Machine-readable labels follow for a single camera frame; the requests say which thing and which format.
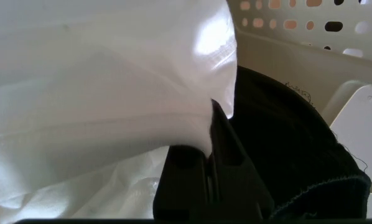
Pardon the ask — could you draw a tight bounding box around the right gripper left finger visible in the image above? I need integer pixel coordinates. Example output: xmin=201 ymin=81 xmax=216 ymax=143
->
xmin=152 ymin=144 xmax=213 ymax=220

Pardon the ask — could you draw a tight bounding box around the black garment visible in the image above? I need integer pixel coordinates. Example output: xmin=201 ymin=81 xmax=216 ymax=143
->
xmin=228 ymin=65 xmax=372 ymax=220

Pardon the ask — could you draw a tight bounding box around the white garment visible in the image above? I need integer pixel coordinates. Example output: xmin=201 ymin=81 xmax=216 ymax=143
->
xmin=0 ymin=0 xmax=238 ymax=220

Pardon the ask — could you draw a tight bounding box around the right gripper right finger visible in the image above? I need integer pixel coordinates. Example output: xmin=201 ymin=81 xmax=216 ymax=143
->
xmin=208 ymin=99 xmax=276 ymax=220

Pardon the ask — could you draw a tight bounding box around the white laundry basket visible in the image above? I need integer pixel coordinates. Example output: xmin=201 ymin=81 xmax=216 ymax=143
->
xmin=226 ymin=0 xmax=372 ymax=218

